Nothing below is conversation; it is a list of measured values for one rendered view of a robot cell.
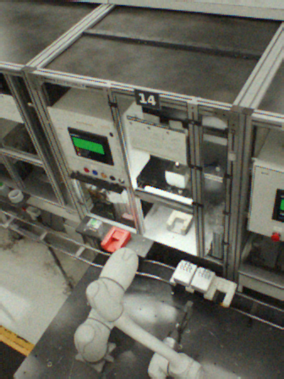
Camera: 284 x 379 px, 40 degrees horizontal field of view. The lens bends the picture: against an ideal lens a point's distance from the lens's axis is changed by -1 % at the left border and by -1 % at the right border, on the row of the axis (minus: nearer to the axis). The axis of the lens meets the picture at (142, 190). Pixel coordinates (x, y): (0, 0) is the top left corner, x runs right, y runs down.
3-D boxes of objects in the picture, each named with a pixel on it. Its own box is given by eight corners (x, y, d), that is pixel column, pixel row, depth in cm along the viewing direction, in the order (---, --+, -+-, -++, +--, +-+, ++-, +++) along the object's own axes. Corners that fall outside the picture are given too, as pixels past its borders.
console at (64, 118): (67, 172, 238) (43, 110, 204) (92, 142, 253) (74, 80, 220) (126, 191, 220) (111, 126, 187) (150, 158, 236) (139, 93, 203)
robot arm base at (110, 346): (106, 376, 221) (104, 373, 217) (74, 359, 230) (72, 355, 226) (122, 348, 231) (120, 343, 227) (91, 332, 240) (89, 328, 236)
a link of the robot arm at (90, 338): (74, 356, 225) (64, 341, 209) (90, 327, 236) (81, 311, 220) (99, 367, 219) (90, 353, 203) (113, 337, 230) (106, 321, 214)
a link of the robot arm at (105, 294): (118, 324, 169) (132, 297, 176) (95, 301, 159) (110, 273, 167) (97, 320, 177) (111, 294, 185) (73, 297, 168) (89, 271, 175)
